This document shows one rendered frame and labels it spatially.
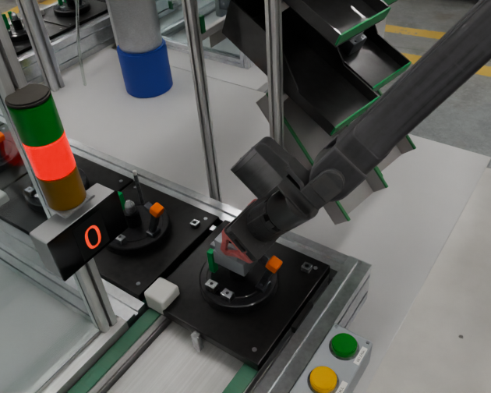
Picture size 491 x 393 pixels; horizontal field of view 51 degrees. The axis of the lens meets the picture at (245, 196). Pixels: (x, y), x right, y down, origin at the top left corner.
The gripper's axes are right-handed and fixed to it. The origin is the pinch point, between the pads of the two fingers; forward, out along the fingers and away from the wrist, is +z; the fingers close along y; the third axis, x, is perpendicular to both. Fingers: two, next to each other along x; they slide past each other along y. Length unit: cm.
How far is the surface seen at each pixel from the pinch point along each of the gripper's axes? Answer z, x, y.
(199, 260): 14.0, -0.2, -0.8
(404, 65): -17.1, -2.5, -45.2
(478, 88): 85, 56, -271
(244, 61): 52, -33, -86
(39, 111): -18.5, -28.3, 20.3
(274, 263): -5.1, 6.5, 0.3
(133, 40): 51, -57, -54
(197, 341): 8.6, 8.5, 12.8
